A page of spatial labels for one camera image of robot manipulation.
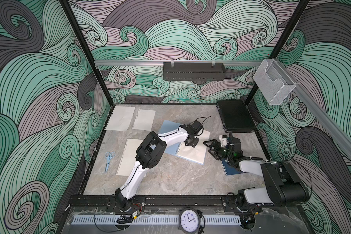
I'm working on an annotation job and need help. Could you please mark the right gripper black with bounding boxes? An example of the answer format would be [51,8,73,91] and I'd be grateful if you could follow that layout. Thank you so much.
[203,139,232,160]

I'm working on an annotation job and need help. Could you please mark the dark blue spiral notebook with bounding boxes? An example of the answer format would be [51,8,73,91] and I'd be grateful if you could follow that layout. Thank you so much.
[221,159,243,176]

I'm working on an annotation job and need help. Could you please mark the light blue spiral notebook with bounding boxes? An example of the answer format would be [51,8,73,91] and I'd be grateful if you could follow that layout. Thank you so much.
[159,120,210,165]

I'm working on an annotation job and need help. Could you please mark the cream lined spiral notebook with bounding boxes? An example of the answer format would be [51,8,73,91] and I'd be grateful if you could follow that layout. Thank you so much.
[116,138,143,176]

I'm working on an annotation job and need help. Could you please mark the torn lined paper page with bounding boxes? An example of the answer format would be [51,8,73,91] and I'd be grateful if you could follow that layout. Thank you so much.
[105,106,135,131]

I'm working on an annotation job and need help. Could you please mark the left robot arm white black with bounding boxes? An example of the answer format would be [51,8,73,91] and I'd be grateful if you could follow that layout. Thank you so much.
[115,120,204,211]

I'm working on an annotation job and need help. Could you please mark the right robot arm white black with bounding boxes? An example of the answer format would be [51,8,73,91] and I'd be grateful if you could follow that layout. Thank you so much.
[203,135,310,210]

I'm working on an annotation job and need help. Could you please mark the black hard case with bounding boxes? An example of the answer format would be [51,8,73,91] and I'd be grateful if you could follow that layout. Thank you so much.
[216,99,255,133]

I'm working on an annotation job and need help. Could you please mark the round white clock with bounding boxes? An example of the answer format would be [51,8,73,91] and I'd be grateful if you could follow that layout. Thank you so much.
[178,208,201,234]

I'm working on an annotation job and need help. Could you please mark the light blue scissors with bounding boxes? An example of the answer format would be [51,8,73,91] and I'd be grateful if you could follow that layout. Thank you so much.
[105,152,116,172]

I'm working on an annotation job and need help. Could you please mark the black wall tray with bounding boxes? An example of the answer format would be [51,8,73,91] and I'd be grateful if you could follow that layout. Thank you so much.
[163,63,226,82]

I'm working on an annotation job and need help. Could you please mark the clear acrylic wall holder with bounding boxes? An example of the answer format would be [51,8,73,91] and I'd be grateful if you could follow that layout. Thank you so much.
[253,58,296,106]

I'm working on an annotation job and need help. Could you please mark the aluminium rail back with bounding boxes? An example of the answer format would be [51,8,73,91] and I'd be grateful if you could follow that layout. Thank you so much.
[95,59,262,66]

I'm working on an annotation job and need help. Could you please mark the aluminium rail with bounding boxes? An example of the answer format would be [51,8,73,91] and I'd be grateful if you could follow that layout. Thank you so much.
[276,61,351,161]
[95,59,262,66]

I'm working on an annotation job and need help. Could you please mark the aluminium rail right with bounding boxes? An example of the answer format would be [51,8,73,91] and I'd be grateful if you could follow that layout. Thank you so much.
[276,61,351,161]

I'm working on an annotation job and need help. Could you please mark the white slotted cable duct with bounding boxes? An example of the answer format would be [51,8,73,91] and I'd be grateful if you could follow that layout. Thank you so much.
[71,214,241,226]

